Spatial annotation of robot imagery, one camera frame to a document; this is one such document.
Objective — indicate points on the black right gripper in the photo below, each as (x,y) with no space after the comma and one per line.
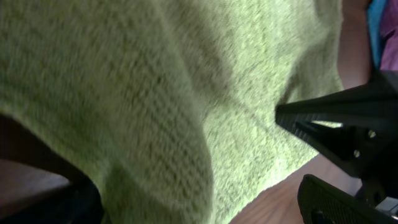
(356,130)

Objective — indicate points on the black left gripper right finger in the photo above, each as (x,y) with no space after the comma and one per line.
(321,203)

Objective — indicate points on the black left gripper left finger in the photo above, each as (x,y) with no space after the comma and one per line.
(77,204)

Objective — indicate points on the light green cloth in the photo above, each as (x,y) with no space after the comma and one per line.
(169,106)

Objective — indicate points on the lower purple cloth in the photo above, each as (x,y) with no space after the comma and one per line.
(388,32)

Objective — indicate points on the blue cloth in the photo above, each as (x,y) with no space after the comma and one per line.
(374,14)

